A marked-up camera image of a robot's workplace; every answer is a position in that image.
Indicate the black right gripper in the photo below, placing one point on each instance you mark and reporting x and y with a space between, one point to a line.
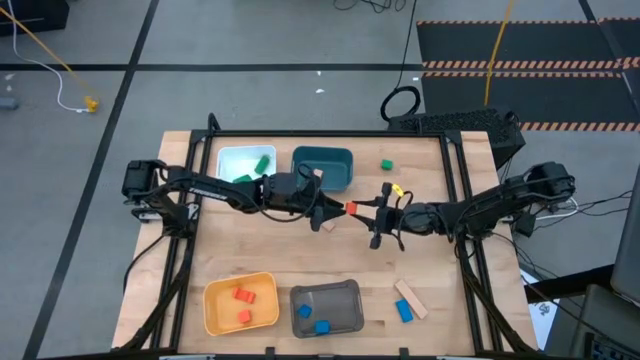
392 220

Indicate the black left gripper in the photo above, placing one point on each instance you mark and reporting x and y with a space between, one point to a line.
290 192

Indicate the small natural wood block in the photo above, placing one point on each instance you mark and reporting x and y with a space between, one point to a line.
329 226
318 173

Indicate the red cube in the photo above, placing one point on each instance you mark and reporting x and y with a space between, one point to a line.
351 208
244 316

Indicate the green cube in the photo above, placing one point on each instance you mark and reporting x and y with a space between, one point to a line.
387 165

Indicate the green rectangular block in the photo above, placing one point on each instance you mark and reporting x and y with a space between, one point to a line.
243 178
262 164

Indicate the long natural wood block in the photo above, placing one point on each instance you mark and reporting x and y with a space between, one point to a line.
411 299

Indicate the translucent grey plastic bin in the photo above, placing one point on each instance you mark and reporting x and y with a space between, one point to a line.
335 305

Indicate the blue cube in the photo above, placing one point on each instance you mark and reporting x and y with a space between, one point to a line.
304 311
322 327

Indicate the red rectangular block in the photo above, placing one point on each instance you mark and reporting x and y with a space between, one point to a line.
244 295

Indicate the yellow plastic bin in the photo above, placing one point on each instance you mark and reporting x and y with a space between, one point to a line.
220 310

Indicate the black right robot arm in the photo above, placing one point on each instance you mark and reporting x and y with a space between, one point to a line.
490 205

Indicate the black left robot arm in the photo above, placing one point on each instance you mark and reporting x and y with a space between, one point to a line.
210 190

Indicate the teal plastic bin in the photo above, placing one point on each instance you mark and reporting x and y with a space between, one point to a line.
335 167

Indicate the blue rectangular block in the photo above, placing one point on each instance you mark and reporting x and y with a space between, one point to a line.
404 311

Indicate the white plastic bin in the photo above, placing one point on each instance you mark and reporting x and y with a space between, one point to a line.
237 160

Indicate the white paper sheet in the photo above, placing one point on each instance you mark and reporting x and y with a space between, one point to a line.
542 312

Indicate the black hazard-striped floor mat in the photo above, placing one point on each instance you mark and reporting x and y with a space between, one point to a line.
550 45

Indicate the dark grey case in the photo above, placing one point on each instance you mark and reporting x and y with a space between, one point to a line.
600 325

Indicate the small grey floor object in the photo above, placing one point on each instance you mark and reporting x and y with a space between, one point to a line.
7 104

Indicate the black box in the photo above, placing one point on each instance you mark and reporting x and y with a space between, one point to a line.
30 15

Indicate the black aluminium table frame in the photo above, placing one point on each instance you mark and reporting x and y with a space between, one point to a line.
325 133

